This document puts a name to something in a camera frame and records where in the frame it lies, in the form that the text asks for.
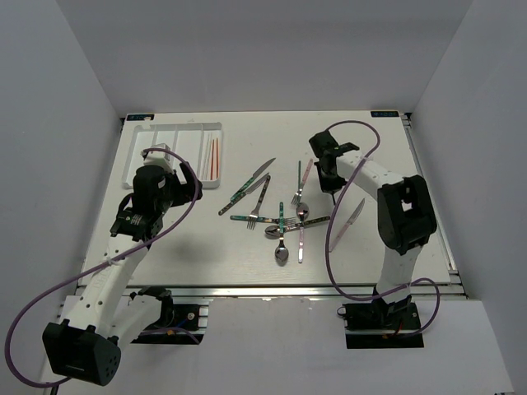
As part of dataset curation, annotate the green handled fork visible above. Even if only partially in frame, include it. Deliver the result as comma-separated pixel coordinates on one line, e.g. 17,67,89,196
230,215,296,225

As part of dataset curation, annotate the green handled table knife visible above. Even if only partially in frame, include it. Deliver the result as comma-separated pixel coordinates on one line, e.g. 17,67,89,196
218,158,276,216

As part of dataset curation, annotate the dark handled spoon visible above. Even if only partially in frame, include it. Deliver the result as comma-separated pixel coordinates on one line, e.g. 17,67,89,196
264,216,330,239

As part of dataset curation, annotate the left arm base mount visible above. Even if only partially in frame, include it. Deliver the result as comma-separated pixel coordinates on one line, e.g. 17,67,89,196
109,286,208,350

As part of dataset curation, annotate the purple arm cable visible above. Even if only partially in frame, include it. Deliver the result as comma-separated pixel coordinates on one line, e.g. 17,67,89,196
4,147,203,388
324,119,441,339

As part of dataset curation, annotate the orange chopstick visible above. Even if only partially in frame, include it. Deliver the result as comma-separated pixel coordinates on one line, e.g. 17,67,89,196
209,138,216,181
213,138,219,179

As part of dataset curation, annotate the pink handled spoon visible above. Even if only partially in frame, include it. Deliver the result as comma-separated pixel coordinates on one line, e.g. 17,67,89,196
296,202,309,263

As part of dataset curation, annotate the pink handled knife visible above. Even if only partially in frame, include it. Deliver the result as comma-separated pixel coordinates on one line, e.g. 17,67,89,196
329,198,366,252

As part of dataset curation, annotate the green handled spoon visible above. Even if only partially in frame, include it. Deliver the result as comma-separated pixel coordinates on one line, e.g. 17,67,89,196
274,202,289,264

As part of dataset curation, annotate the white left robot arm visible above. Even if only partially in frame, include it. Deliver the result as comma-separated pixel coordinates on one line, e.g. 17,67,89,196
42,162,203,386

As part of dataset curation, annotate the grey handled fork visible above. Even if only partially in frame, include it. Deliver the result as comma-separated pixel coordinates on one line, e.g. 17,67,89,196
247,174,271,230

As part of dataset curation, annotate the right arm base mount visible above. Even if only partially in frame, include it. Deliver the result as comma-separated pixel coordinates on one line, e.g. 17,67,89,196
337,296,424,350

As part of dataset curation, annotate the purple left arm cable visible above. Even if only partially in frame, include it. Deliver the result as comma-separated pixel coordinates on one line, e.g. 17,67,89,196
4,147,203,388

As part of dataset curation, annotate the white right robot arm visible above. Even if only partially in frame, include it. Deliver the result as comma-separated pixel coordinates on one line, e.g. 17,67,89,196
309,131,437,328

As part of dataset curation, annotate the white divided utensil tray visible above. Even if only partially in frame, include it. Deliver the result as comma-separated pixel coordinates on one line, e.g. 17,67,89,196
121,121,224,191

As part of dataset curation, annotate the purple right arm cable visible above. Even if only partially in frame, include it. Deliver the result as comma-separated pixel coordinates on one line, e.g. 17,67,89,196
324,119,441,339

